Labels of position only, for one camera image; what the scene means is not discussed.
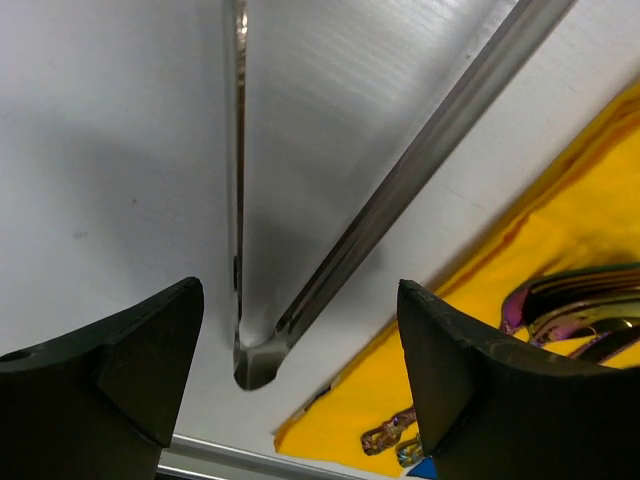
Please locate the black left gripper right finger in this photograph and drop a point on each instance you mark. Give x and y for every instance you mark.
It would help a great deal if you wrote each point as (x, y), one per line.
(490, 406)

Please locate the yellow printed placemat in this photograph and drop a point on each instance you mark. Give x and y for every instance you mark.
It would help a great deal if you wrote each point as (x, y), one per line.
(582, 211)

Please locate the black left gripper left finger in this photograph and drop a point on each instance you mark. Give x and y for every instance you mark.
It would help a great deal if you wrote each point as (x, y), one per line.
(101, 402)

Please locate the aluminium frame rail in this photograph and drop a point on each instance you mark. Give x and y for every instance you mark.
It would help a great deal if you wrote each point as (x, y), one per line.
(190, 458)

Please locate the iridescent fork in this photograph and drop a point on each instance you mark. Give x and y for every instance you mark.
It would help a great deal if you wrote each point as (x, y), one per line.
(598, 304)

